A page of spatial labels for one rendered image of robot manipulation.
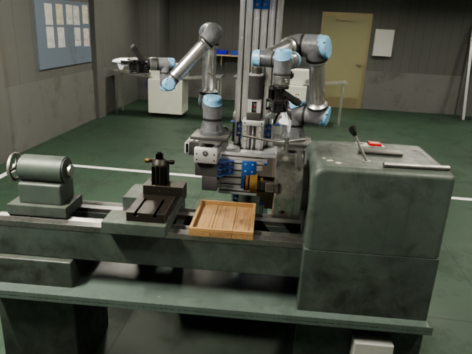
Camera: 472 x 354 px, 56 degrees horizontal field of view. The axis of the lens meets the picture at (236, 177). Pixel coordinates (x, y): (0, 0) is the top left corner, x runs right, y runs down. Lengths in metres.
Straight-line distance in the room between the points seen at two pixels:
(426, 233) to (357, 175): 0.41
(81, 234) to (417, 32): 10.10
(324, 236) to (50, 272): 1.32
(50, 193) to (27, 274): 0.41
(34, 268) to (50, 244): 0.15
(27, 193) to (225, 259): 1.02
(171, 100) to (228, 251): 6.98
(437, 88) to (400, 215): 9.77
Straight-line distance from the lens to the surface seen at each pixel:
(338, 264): 2.12
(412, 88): 11.60
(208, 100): 2.69
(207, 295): 2.28
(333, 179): 1.95
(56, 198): 2.37
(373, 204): 2.02
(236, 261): 2.16
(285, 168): 2.04
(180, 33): 11.53
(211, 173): 2.67
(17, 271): 2.49
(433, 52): 11.63
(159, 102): 9.02
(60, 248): 2.37
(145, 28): 10.87
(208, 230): 2.09
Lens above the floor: 1.81
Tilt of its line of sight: 19 degrees down
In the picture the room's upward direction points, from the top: 3 degrees clockwise
